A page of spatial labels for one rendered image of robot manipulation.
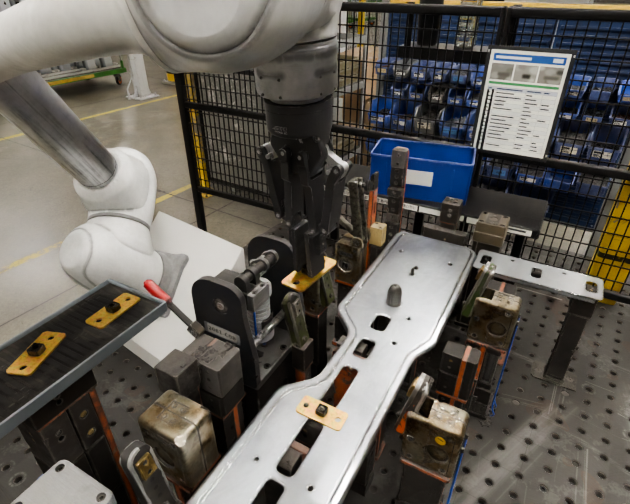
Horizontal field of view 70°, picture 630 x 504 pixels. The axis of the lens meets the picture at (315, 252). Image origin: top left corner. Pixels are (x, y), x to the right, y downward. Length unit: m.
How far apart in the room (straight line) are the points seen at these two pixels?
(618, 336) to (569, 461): 0.53
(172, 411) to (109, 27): 0.52
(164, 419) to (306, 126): 0.46
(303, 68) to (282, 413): 0.55
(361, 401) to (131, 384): 0.71
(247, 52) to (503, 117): 1.26
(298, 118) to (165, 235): 0.94
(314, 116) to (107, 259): 0.76
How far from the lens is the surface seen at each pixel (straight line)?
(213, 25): 0.28
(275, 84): 0.48
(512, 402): 1.30
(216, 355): 0.79
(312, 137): 0.51
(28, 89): 0.98
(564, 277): 1.24
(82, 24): 0.39
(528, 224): 1.38
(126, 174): 1.19
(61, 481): 0.67
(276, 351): 0.94
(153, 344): 1.30
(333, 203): 0.53
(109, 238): 1.16
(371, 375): 0.86
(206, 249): 1.26
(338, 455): 0.75
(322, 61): 0.48
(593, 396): 1.41
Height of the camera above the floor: 1.62
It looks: 32 degrees down
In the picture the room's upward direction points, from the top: straight up
